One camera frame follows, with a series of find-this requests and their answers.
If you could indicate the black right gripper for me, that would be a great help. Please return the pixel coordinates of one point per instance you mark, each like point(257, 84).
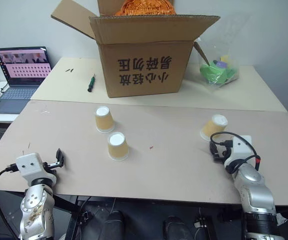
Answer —
point(223, 154)

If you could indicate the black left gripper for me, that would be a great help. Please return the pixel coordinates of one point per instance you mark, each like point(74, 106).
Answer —
point(50, 170)

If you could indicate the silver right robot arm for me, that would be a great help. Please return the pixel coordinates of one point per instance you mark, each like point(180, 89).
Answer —
point(255, 192)

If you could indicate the brown paper cup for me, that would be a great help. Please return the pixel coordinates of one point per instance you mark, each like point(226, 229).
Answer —
point(104, 119)
point(213, 126)
point(118, 147)

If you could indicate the brown cardboard sheet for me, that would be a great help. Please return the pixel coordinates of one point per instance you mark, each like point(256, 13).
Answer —
point(158, 162)

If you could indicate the cream cardboard sheet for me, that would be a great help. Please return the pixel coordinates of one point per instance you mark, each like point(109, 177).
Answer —
point(66, 85)

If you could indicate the green plastic toy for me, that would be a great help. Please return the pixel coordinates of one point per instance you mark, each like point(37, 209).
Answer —
point(212, 73)

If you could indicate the clear plastic bag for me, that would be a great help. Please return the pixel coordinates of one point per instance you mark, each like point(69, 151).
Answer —
point(220, 67)

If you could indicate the small dark screws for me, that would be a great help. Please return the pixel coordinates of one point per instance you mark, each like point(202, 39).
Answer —
point(69, 70)

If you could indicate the open grey laptop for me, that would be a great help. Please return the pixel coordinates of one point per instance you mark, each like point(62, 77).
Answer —
point(21, 75)

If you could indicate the large printed cardboard box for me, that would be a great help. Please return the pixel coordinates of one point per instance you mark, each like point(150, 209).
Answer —
point(143, 62)

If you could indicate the orange woven basket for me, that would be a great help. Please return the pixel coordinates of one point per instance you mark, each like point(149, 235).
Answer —
point(146, 7)

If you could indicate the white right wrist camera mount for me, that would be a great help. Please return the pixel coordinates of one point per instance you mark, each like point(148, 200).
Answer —
point(241, 148)

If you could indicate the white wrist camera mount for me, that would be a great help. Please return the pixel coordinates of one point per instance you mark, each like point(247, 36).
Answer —
point(241, 148)
point(29, 166)

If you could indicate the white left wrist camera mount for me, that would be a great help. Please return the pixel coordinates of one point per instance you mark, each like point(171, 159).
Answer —
point(29, 166)

